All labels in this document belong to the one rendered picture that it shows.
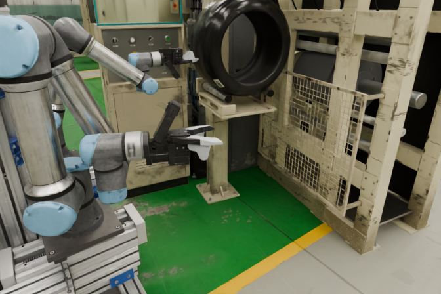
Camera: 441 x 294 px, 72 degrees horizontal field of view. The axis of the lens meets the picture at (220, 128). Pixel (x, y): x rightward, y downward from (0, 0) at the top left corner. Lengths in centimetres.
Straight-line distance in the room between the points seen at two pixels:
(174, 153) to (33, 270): 57
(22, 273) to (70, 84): 58
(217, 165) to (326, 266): 97
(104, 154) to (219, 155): 153
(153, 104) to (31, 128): 148
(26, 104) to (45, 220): 29
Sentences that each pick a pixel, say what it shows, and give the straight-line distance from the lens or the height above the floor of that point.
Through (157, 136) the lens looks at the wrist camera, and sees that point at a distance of 79.
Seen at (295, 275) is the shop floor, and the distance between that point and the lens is 190.
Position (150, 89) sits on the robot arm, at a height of 102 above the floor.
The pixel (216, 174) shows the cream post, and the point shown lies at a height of 19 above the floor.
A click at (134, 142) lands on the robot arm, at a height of 107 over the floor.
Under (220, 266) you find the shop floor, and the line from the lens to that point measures 190.
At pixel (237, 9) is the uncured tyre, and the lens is 163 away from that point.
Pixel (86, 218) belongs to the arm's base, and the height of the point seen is 77.
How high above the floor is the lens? 138
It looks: 22 degrees down
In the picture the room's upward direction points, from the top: straight up
